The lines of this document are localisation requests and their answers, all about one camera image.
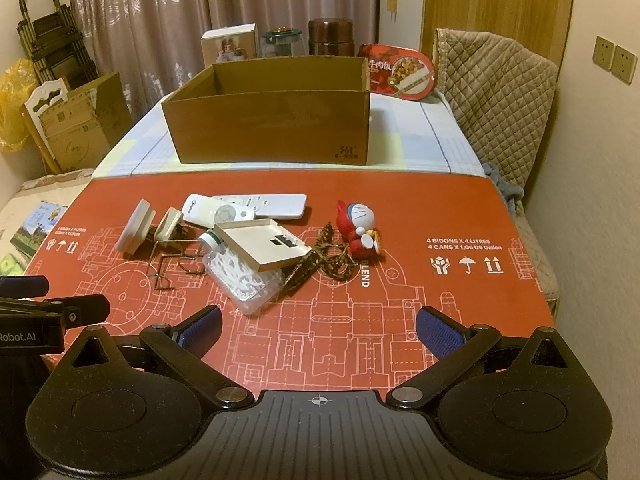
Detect brown metal thermos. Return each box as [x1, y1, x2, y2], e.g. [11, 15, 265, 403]
[307, 18, 356, 57]

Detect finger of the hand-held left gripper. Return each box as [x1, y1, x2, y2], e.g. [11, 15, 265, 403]
[0, 296, 111, 328]
[0, 276, 49, 297]

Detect white cutout board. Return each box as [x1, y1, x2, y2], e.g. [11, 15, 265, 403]
[22, 77, 71, 171]

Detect printed cardboard carton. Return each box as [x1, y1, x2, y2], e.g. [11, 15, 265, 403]
[37, 72, 133, 173]

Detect white slim remote control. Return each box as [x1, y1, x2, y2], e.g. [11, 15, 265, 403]
[211, 194, 307, 220]

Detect red instant rice bowl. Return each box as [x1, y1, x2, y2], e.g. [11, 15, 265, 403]
[357, 43, 436, 103]

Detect white product box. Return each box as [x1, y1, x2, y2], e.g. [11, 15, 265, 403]
[201, 24, 260, 67]

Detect clear floss pick box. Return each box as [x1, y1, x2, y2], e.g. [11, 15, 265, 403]
[202, 240, 286, 317]

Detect yellow plastic bag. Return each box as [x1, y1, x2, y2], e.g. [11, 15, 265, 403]
[0, 58, 38, 153]

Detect beige wall socket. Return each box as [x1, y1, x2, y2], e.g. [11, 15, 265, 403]
[612, 45, 638, 83]
[592, 36, 617, 68]

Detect white power adapter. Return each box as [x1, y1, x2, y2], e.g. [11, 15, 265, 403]
[152, 207, 187, 242]

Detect brown braided cord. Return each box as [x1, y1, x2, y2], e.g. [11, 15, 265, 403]
[312, 222, 358, 281]

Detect metal wire hooks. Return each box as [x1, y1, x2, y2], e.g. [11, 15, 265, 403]
[147, 237, 208, 292]

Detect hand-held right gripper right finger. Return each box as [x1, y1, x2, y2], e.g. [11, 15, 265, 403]
[385, 305, 577, 411]

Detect red cartoon cat figurine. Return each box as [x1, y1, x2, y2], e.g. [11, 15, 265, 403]
[336, 199, 385, 261]

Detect checkered bedsheet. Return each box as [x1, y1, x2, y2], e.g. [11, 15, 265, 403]
[92, 87, 496, 181]

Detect brown cardboard box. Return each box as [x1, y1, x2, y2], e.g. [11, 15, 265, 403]
[161, 56, 372, 166]

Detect dark folding ladder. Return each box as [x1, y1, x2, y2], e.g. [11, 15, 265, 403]
[17, 0, 101, 91]

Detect beige quilted chair cover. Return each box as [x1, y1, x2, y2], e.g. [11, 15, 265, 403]
[431, 27, 558, 196]

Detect small white green-banded bottle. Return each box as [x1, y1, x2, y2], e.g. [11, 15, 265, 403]
[197, 229, 226, 256]

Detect wooden door panel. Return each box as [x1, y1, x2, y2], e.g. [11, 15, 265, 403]
[424, 0, 576, 68]

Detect white plastic cover panel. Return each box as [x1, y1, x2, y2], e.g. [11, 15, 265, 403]
[214, 217, 312, 272]

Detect white rounded remote control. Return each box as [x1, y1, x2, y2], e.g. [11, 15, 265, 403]
[181, 194, 256, 225]

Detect grey cloth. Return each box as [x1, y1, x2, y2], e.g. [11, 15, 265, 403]
[482, 162, 526, 216]

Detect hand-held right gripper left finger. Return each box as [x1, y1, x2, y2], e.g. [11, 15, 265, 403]
[64, 305, 254, 411]

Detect leopard print strap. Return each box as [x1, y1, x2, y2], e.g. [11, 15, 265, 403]
[282, 252, 321, 293]

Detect glass jar with green lid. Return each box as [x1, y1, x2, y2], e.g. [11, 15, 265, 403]
[259, 27, 307, 58]

